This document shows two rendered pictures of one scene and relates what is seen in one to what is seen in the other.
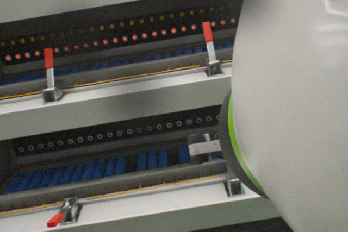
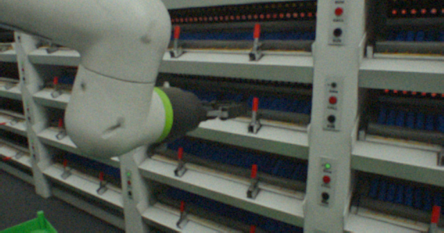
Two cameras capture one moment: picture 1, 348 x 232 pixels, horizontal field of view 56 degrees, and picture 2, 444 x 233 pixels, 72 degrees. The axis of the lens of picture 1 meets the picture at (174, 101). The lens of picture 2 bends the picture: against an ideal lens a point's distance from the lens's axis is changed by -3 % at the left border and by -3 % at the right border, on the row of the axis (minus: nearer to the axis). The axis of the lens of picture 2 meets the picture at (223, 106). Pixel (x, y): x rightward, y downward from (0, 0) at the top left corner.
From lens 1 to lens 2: 0.48 m
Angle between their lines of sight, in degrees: 35
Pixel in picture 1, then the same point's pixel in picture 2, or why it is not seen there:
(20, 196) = not seen: hidden behind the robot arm
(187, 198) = (229, 126)
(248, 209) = (256, 143)
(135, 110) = (210, 71)
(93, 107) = (190, 64)
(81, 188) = not seen: hidden behind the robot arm
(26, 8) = (167, 3)
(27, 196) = not seen: hidden behind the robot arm
